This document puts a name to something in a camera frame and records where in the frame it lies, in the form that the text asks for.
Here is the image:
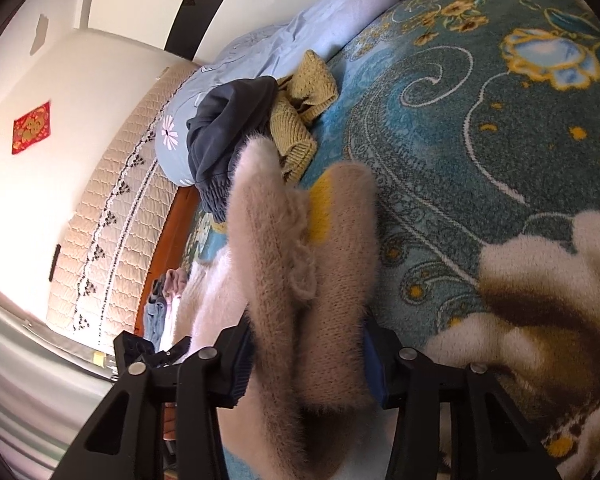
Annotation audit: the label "fuzzy beige cartoon sweater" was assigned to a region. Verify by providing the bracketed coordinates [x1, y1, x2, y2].
[172, 136, 379, 479]

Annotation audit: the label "folded grey-blue garment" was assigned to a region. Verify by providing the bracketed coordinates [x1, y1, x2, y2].
[143, 294, 168, 351]

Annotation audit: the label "folded pink garment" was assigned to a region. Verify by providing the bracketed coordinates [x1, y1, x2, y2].
[163, 268, 188, 304]

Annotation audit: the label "beige quilted mattress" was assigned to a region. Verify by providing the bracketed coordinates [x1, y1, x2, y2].
[46, 61, 197, 353]

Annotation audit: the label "dark grey-blue pants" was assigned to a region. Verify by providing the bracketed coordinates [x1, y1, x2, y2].
[186, 76, 278, 224]

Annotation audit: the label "mustard yellow knit garment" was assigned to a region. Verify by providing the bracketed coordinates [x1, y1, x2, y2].
[270, 50, 339, 184]

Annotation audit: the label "teal floral bed blanket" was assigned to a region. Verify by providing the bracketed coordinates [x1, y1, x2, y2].
[182, 0, 600, 480]

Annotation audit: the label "light blue floral duvet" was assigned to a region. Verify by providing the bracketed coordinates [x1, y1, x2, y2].
[155, 0, 400, 186]

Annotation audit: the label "orange wooden bed frame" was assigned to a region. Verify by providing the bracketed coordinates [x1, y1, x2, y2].
[133, 186, 199, 336]

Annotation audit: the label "red square wall decoration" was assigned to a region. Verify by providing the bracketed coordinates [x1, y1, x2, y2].
[12, 101, 50, 155]

